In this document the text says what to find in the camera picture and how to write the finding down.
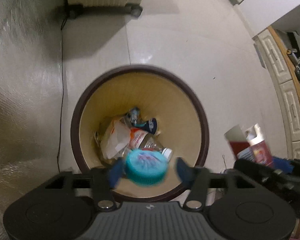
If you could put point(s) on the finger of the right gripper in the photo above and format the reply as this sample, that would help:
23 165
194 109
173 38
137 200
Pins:
266 176

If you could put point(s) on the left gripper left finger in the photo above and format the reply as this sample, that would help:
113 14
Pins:
104 180

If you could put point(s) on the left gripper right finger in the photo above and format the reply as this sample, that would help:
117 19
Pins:
197 181

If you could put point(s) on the clear plastic bag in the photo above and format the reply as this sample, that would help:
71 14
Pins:
113 137

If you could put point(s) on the teal round lid container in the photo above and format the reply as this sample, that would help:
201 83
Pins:
145 167

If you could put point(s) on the red snack box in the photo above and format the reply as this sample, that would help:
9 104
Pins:
249 145

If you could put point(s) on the crushed blue soda can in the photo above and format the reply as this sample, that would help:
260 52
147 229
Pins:
133 119

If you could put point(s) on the tan round trash bin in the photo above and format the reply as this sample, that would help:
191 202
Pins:
126 105

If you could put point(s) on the clear plastic bottle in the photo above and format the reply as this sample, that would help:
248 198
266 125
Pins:
140 139

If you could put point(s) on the white kitchen cabinets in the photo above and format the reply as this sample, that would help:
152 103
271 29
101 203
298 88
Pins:
274 55

